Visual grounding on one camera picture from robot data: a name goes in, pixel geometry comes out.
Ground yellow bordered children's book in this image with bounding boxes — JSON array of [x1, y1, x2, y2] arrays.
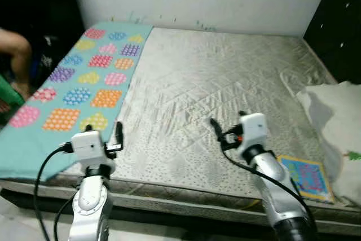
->
[[276, 155, 336, 204]]

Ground white pillow with tree print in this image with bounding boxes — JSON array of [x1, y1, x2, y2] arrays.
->
[[296, 81, 361, 205]]

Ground thick grey patterned mattress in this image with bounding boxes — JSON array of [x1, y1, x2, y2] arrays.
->
[[0, 27, 361, 211]]

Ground teal blanket with colourful shapes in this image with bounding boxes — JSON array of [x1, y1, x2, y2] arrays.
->
[[0, 22, 154, 181]]

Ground thin grey patterned mattress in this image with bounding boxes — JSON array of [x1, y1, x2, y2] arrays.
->
[[0, 182, 361, 236]]

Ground green plastic stool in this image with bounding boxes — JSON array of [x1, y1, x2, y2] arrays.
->
[[0, 75, 26, 124]]

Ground black tufted headboard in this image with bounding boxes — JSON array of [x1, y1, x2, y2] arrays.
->
[[303, 0, 361, 86]]

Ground person in grey shorts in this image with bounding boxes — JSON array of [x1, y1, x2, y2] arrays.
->
[[0, 27, 33, 102]]

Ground black chair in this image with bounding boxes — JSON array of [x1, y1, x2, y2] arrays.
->
[[0, 0, 86, 86]]

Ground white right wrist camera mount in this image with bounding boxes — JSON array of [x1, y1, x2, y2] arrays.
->
[[238, 112, 269, 149]]

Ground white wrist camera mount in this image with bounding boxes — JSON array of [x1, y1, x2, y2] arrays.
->
[[71, 131, 116, 177], [238, 112, 269, 149]]

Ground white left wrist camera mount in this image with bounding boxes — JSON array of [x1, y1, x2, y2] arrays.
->
[[71, 131, 116, 177]]

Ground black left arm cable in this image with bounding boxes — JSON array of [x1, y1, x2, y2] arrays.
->
[[33, 144, 74, 241]]

